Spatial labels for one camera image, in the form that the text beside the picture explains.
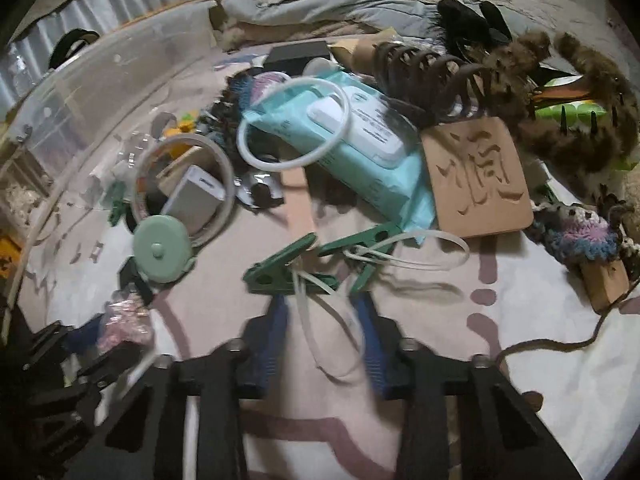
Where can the teal wet wipes pack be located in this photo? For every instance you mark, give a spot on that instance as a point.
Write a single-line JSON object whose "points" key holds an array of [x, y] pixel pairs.
{"points": [[338, 122]]}

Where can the multicolour crochet piece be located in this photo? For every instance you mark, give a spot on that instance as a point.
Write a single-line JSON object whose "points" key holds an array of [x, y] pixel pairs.
{"points": [[573, 234]]}

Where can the pink bead bag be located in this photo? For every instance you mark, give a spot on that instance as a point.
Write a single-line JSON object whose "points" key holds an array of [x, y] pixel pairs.
{"points": [[125, 319]]}

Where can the black small box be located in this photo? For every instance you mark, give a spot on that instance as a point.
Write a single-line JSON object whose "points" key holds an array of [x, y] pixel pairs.
{"points": [[292, 58]]}

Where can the wooden carved character block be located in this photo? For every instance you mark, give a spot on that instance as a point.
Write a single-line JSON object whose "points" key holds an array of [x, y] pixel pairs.
{"points": [[477, 178]]}

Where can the grey quilted blanket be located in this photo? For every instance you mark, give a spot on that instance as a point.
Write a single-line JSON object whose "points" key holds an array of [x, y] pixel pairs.
{"points": [[410, 18]]}

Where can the grey curtain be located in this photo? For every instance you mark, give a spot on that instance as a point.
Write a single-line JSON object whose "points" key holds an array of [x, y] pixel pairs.
{"points": [[25, 60]]}

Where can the white translucent cable tie loop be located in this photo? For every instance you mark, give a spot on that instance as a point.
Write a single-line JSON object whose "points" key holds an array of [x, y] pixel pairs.
{"points": [[340, 308]]}

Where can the mint green round tape measure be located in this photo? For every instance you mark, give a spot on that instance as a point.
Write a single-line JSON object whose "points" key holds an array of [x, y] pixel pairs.
{"points": [[162, 249]]}

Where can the yellow small toy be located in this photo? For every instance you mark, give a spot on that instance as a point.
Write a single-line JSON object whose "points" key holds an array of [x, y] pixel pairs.
{"points": [[178, 127]]}

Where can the white charger cube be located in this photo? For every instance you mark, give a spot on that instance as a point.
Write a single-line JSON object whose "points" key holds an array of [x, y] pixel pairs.
{"points": [[195, 199]]}

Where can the green plastic clothes peg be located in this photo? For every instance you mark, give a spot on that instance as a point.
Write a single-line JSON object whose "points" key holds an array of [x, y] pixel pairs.
{"points": [[274, 275]]}

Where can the black cap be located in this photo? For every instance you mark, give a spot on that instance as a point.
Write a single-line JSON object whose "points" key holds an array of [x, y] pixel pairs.
{"points": [[70, 44]]}

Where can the wooden flat stick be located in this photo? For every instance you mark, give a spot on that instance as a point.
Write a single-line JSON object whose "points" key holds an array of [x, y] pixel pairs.
{"points": [[299, 211]]}

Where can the clear plastic storage bin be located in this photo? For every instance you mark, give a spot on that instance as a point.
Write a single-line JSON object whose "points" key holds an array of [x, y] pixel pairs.
{"points": [[64, 149]]}

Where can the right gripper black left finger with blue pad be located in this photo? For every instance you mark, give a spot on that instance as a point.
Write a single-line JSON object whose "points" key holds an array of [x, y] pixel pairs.
{"points": [[241, 369]]}

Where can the green white snack bag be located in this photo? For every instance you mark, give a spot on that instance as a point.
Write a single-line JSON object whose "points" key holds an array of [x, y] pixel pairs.
{"points": [[567, 98]]}

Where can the dark brown claw hair clip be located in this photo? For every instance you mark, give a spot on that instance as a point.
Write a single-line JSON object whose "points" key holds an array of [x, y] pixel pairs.
{"points": [[428, 88]]}

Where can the black fluffy item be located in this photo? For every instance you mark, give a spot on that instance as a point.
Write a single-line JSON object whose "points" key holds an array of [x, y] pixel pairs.
{"points": [[463, 27]]}

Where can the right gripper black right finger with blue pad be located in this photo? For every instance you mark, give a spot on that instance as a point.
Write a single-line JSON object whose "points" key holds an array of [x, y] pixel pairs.
{"points": [[401, 368]]}

